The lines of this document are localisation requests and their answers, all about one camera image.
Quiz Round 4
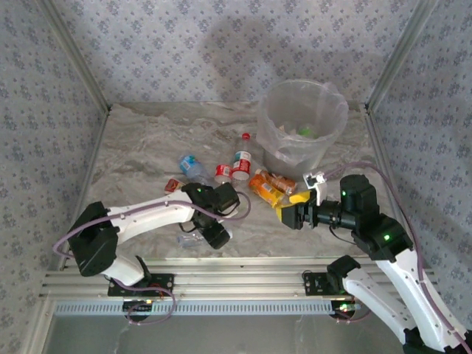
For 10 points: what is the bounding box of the clear bottle red cap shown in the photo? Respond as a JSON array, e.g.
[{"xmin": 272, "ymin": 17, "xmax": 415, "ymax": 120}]
[{"xmin": 231, "ymin": 131, "xmax": 254, "ymax": 182}]

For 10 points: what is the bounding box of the clear plastic bin liner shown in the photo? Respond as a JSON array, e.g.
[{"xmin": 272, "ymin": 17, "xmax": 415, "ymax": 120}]
[{"xmin": 256, "ymin": 79, "xmax": 350, "ymax": 164}]

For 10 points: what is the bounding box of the clear bottle red label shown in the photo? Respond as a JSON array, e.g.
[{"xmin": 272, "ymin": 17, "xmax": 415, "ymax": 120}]
[{"xmin": 214, "ymin": 163, "xmax": 234, "ymax": 184}]

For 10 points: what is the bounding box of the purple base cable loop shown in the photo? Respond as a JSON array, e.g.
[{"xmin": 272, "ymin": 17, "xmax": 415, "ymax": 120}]
[
  {"xmin": 333, "ymin": 308, "xmax": 372, "ymax": 325},
  {"xmin": 108, "ymin": 286, "xmax": 178, "ymax": 326}
]

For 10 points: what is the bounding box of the grey metal lower panel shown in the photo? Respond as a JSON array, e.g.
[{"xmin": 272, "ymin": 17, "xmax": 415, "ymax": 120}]
[{"xmin": 42, "ymin": 316, "xmax": 406, "ymax": 354}]

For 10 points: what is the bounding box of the bright orange label bottle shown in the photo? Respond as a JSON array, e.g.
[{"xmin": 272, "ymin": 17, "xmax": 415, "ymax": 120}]
[{"xmin": 248, "ymin": 173, "xmax": 285, "ymax": 208}]

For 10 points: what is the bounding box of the grey slotted cable tray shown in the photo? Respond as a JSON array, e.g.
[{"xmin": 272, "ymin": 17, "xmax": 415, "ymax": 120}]
[{"xmin": 55, "ymin": 302, "xmax": 357, "ymax": 317}]

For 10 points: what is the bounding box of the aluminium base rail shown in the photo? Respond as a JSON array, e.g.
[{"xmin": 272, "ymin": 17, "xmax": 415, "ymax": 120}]
[{"xmin": 39, "ymin": 256, "xmax": 443, "ymax": 300}]

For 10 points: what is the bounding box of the clear crushed plastic bottle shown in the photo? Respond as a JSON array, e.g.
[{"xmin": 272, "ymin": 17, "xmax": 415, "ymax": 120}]
[{"xmin": 176, "ymin": 232, "xmax": 208, "ymax": 249}]

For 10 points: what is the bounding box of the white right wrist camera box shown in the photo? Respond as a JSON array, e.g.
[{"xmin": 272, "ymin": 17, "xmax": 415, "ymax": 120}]
[{"xmin": 302, "ymin": 170, "xmax": 328, "ymax": 202}]

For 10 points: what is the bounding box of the aluminium side rail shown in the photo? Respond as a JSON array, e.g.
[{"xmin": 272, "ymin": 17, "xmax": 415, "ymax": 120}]
[
  {"xmin": 363, "ymin": 105, "xmax": 443, "ymax": 281},
  {"xmin": 21, "ymin": 105, "xmax": 113, "ymax": 354}
]

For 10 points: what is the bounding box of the brown drink bottle white cap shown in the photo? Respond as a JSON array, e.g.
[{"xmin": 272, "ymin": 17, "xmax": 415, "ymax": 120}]
[{"xmin": 256, "ymin": 167, "xmax": 298, "ymax": 195}]

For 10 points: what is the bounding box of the aluminium corner post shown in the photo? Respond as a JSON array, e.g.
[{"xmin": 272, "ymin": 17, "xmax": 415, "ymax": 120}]
[
  {"xmin": 36, "ymin": 0, "xmax": 113, "ymax": 114},
  {"xmin": 364, "ymin": 0, "xmax": 440, "ymax": 111}
]

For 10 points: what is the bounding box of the controller board with led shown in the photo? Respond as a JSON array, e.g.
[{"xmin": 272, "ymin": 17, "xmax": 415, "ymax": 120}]
[
  {"xmin": 330, "ymin": 299, "xmax": 361, "ymax": 322},
  {"xmin": 122, "ymin": 298, "xmax": 155, "ymax": 322}
]

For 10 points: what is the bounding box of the clear bottle blue label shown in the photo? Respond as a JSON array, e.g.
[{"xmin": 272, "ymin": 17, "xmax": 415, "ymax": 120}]
[{"xmin": 178, "ymin": 153, "xmax": 214, "ymax": 187}]

